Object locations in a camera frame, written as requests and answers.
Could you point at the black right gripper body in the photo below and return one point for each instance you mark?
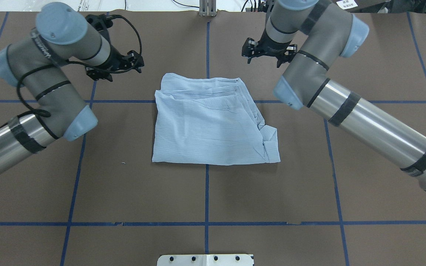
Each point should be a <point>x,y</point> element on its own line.
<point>271,45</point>

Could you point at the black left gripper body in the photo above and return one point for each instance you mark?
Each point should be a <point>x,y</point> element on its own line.
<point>114,59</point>

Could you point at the light blue button shirt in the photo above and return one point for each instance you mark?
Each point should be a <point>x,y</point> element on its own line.
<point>210,121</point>

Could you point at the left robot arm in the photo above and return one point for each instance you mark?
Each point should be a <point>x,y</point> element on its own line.
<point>61,36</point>

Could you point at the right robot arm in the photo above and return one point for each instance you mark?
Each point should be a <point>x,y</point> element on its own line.
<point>310,35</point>

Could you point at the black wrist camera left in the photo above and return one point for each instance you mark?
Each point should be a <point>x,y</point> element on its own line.
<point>99,22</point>

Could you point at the aluminium frame post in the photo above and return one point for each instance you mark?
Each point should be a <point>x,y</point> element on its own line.
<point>207,8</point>

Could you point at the white camera stand base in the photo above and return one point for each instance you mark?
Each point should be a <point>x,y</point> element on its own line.
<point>206,260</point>

